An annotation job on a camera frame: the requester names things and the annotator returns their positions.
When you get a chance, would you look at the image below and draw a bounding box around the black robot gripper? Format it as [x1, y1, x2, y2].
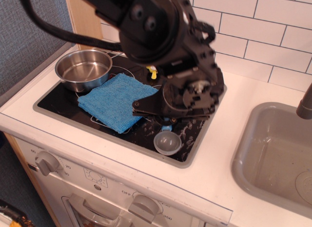
[132, 65, 225, 120]

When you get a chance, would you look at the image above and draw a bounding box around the blue grey measuring spoon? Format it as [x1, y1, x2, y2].
[153, 118, 182, 156]

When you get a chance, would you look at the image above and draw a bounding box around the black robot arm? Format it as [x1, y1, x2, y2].
[84, 0, 224, 119]

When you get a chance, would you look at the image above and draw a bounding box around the black toy stove top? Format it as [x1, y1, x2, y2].
[33, 51, 227, 169]

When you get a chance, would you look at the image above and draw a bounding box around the white yellow toy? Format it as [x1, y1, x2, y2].
[146, 65, 158, 80]

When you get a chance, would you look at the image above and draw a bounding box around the blue folded cloth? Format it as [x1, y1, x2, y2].
[78, 73, 157, 134]

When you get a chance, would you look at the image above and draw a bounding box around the grey sink basin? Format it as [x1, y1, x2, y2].
[232, 102, 312, 218]

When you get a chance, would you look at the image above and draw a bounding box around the grey faucet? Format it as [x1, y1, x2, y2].
[296, 84, 312, 120]

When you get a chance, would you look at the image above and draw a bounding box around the stainless steel pot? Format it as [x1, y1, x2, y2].
[55, 49, 113, 93]

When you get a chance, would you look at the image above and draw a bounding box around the right grey oven knob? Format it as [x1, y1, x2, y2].
[128, 195, 160, 224]

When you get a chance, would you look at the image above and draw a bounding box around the grey oven knob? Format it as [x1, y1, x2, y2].
[35, 151, 60, 176]
[128, 195, 160, 224]

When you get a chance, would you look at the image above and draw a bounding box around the left grey oven knob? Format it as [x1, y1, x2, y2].
[35, 151, 60, 176]

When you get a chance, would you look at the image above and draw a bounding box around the orange black object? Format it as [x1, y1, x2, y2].
[0, 200, 35, 227]

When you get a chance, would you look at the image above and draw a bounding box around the oven door handle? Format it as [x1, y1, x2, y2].
[66, 193, 122, 227]

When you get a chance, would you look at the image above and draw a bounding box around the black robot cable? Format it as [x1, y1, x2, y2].
[17, 0, 125, 52]

